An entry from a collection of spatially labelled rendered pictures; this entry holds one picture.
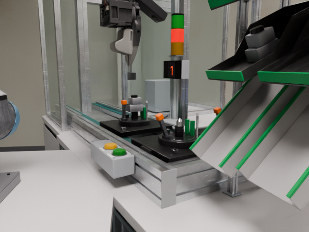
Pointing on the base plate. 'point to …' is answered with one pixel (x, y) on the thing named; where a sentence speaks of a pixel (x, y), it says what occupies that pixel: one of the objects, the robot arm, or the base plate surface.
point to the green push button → (119, 152)
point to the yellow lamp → (177, 48)
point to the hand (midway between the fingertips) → (131, 60)
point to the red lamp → (177, 35)
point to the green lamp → (177, 21)
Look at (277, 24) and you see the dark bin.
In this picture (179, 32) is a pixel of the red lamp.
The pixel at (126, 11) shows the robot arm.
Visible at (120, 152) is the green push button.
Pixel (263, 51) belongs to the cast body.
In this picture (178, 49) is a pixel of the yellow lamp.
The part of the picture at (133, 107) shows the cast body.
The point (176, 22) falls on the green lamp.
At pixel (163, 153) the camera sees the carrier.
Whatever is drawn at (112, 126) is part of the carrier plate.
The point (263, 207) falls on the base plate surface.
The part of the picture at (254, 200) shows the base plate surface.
